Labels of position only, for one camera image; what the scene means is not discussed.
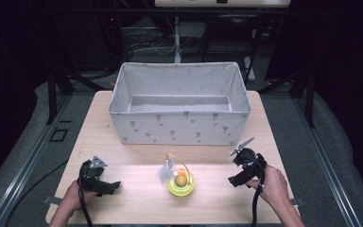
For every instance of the aluminium floor rail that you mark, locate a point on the aluminium floor rail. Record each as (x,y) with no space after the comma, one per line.
(324,164)
(28,164)

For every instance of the white fabric storage box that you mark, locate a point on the white fabric storage box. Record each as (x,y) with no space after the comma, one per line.
(179,128)

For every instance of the black tape square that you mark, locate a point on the black tape square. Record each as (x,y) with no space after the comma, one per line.
(59,135)

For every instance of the person's right hand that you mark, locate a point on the person's right hand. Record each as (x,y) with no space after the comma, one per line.
(272,186)

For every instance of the yellow feather cat toy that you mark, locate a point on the yellow feather cat toy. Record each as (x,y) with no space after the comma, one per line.
(180,186)

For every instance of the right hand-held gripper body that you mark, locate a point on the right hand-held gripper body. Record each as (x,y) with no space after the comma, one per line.
(249,164)

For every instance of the grey tape strip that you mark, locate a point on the grey tape strip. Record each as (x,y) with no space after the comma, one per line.
(51,200)
(298,201)

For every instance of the white stand post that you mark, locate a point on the white stand post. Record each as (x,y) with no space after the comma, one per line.
(177,39)

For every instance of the black office chair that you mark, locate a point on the black office chair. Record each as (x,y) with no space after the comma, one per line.
(230,34)

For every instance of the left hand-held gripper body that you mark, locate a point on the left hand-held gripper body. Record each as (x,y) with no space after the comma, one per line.
(91,176)

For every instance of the black metal stand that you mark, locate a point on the black metal stand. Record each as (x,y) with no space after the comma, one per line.
(310,101)
(51,97)

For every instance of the person's left hand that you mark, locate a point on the person's left hand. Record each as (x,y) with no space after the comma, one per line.
(73,197)

